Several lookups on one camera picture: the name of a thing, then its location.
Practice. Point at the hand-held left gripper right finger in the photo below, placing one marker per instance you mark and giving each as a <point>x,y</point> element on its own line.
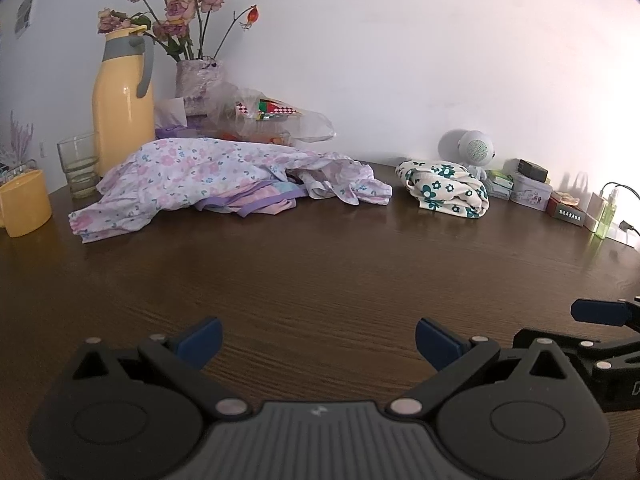
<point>435,342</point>

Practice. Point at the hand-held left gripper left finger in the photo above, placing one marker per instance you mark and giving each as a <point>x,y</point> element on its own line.
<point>202,340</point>

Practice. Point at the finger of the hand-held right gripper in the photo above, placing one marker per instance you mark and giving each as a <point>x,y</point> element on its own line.
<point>610,349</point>
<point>600,311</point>

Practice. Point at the white green-flowered garment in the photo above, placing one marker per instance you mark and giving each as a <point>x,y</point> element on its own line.
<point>445,187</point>

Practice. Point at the green spray bottle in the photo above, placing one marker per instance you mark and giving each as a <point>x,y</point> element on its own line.
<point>607,212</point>

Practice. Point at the white charger block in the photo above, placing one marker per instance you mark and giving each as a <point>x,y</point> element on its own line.
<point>594,210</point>

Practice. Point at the dark red box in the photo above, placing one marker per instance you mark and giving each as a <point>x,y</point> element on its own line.
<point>567,212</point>

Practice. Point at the orange snack packet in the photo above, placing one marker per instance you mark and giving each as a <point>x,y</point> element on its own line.
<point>567,197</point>

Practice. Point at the lilac tin box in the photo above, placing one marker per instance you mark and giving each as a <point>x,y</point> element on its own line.
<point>531,194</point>

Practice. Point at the small black box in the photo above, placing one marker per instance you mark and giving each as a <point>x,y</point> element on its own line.
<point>532,170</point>

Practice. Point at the pink floral garment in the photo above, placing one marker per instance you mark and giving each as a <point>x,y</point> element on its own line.
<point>200,175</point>

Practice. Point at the white robot-shaped speaker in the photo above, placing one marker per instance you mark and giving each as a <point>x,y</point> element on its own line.
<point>475,147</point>

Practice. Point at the clear glass cup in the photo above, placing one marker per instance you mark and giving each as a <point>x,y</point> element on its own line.
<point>79,165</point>

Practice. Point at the yellow mug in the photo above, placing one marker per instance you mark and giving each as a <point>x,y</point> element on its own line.
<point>25,205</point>

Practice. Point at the purple tissue box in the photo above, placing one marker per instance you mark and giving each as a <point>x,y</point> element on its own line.
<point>172,117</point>

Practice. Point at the clear plastic snack bag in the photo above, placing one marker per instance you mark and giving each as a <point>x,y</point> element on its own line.
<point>280,120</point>

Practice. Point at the yellow thermos jug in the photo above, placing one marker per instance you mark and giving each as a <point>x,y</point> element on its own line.
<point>122,110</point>

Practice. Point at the lilac vase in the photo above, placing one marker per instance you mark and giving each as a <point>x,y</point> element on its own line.
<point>197,85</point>

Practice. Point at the dried rose bouquet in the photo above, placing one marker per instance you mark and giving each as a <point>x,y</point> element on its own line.
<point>172,7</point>

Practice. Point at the purple flower wall decal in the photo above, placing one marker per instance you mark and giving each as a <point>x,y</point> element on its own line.
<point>19,135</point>

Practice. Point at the wall poster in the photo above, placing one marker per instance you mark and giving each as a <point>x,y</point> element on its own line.
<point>26,10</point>

